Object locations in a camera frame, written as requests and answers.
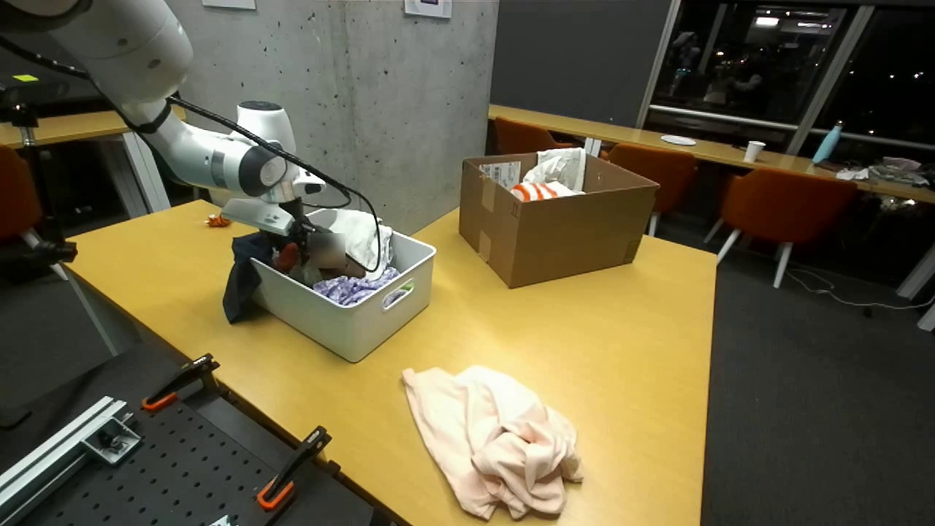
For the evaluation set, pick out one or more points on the white towel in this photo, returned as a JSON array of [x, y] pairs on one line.
[[354, 235]]

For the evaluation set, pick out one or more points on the pink cloth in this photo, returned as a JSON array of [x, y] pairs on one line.
[[498, 442]]

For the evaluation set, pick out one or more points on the small orange object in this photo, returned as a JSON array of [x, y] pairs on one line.
[[219, 220]]

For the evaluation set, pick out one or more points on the white wall frame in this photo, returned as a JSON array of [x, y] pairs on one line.
[[428, 6]]

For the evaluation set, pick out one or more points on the long wooden counter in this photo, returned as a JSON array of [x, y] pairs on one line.
[[682, 146]]

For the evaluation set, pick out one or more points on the white bag in box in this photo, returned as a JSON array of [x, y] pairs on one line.
[[558, 169]]

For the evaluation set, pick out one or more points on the brown cardboard box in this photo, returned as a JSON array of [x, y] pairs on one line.
[[565, 235]]

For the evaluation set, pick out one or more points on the brown plush toy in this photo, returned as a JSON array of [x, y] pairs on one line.
[[336, 264]]

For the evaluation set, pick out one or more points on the dark blue cloth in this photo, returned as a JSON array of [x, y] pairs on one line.
[[243, 280]]

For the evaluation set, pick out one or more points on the orange striped item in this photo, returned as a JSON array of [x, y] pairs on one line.
[[530, 190]]

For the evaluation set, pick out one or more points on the aluminium rail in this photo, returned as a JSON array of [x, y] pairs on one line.
[[58, 442]]

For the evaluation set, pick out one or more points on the wooden side desk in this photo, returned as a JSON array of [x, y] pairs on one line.
[[77, 127]]

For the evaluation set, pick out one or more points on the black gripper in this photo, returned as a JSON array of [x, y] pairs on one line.
[[311, 236]]

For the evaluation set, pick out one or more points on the black perforated board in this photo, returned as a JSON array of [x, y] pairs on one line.
[[184, 467]]

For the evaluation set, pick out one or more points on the white plastic bin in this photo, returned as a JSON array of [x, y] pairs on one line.
[[352, 324]]

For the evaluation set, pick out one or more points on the light blue bottle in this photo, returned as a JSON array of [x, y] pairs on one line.
[[824, 144]]

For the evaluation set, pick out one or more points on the orange chair white legs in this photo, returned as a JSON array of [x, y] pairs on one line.
[[785, 209]]

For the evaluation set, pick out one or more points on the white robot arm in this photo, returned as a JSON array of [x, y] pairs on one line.
[[127, 58]]

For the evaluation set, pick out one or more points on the white paper cup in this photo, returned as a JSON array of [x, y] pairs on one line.
[[751, 150]]

